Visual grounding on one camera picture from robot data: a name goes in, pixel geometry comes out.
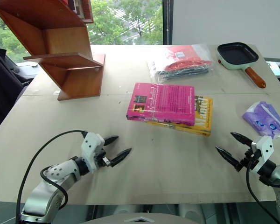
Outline black window frame post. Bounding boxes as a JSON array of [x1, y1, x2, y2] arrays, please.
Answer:
[[162, 0, 174, 45]]

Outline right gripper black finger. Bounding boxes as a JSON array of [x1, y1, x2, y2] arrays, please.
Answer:
[[230, 132, 255, 148], [215, 146, 243, 172]]

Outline yellow paperback book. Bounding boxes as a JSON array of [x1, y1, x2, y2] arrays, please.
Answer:
[[146, 94, 213, 137]]

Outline pale-spined book on shelf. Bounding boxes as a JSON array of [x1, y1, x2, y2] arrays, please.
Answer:
[[75, 0, 86, 20]]

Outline green square frying pan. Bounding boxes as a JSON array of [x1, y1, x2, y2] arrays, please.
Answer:
[[216, 42, 266, 89]]

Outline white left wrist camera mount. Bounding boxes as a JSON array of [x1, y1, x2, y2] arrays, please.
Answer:
[[81, 132, 105, 174]]

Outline pink paperback book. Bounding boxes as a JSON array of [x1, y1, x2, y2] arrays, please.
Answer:
[[126, 82, 196, 127]]

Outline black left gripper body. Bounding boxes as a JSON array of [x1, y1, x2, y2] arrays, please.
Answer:
[[93, 145, 112, 169]]

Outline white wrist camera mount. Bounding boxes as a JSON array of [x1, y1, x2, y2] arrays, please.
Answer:
[[250, 135, 274, 175], [81, 132, 105, 174]]

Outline dark fabric chair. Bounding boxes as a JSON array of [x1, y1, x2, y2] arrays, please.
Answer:
[[0, 39, 31, 139]]

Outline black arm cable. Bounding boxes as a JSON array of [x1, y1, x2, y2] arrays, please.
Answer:
[[15, 130, 88, 224], [245, 161, 280, 224]]

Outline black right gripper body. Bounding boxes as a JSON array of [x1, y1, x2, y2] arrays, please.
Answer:
[[237, 146, 260, 173]]

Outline white rounded shape under table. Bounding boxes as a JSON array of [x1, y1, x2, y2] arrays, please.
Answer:
[[112, 203, 132, 216]]

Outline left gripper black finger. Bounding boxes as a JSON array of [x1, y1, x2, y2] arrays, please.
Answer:
[[110, 147, 133, 168], [103, 135, 119, 147]]

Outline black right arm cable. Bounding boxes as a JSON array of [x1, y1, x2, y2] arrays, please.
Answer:
[[245, 161, 280, 224]]

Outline red packet in bag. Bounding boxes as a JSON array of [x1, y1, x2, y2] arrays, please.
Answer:
[[165, 45, 212, 72]]

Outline purple tissue pack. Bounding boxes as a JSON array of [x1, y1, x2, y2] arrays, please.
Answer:
[[242, 101, 280, 140]]

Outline grey robot torso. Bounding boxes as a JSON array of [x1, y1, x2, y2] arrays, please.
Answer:
[[80, 211, 207, 224]]

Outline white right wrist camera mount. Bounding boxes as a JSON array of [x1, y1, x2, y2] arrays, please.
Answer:
[[250, 135, 274, 175]]

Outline clear plastic bag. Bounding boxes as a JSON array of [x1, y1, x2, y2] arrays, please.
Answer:
[[146, 44, 218, 84]]

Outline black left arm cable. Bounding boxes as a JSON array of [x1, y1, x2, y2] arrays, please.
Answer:
[[15, 130, 88, 224]]

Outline brown wooden bookshelf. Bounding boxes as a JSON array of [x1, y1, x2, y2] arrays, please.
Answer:
[[0, 0, 106, 101]]

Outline black bundle in bag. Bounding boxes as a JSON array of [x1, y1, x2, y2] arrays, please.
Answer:
[[154, 64, 210, 81]]

